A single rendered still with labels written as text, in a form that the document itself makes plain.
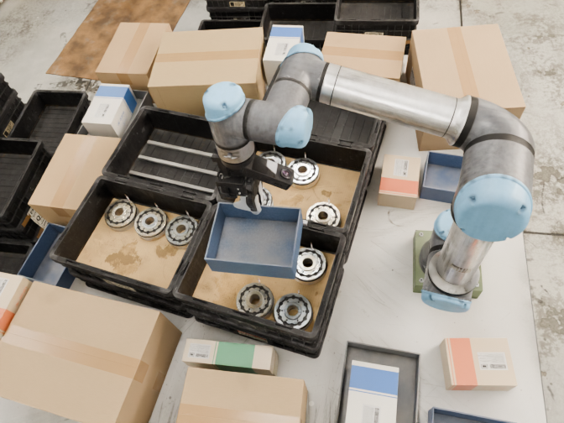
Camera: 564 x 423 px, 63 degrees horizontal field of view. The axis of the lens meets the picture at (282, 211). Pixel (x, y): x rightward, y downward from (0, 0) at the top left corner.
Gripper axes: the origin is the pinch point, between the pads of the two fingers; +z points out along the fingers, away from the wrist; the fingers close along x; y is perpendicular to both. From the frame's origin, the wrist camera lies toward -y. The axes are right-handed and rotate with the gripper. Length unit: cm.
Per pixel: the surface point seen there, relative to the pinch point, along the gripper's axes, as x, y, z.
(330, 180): -31.2, -12.6, 26.6
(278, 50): -84, 13, 18
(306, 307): 12.1, -11.6, 26.8
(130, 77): -71, 70, 23
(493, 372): 19, -60, 36
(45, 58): -177, 208, 99
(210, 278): 6.0, 17.7, 29.3
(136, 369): 35, 28, 24
